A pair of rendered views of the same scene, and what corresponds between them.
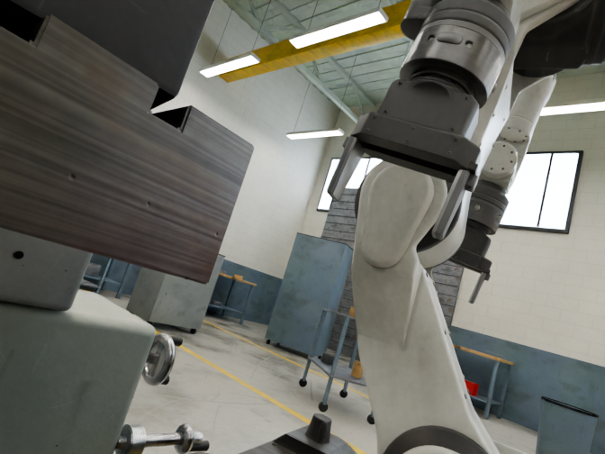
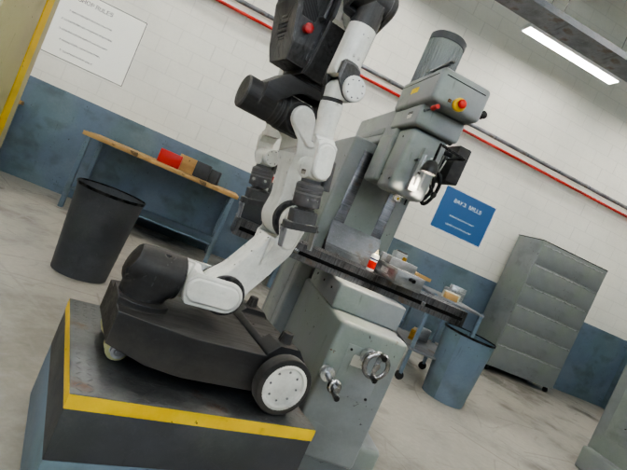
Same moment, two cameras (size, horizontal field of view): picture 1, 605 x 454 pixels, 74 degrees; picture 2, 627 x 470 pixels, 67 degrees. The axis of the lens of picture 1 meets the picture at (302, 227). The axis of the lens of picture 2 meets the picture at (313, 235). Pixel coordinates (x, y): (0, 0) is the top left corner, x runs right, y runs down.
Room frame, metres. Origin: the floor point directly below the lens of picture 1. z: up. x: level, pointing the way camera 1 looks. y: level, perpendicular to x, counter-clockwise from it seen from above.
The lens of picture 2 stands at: (1.59, -1.55, 1.07)
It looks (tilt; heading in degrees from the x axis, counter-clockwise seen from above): 3 degrees down; 122
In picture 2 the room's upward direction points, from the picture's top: 24 degrees clockwise
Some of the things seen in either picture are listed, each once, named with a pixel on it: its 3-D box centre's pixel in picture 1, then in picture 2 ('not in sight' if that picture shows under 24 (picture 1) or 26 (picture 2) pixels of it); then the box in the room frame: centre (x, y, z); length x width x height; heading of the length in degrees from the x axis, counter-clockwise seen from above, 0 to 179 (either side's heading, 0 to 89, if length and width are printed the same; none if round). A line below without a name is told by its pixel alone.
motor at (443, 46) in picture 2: not in sight; (437, 66); (0.43, 0.78, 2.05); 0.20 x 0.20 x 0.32
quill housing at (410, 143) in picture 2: not in sight; (411, 165); (0.61, 0.61, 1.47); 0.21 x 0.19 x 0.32; 46
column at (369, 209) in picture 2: not in sight; (327, 268); (0.17, 1.04, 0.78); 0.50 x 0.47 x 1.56; 136
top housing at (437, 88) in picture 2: not in sight; (438, 102); (0.60, 0.62, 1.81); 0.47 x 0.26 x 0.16; 136
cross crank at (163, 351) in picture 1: (144, 357); (372, 362); (0.97, 0.26, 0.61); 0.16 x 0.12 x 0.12; 136
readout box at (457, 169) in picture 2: not in sight; (451, 166); (0.63, 1.06, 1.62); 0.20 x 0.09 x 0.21; 136
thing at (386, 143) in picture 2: not in sight; (397, 166); (0.47, 0.74, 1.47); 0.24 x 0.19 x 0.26; 46
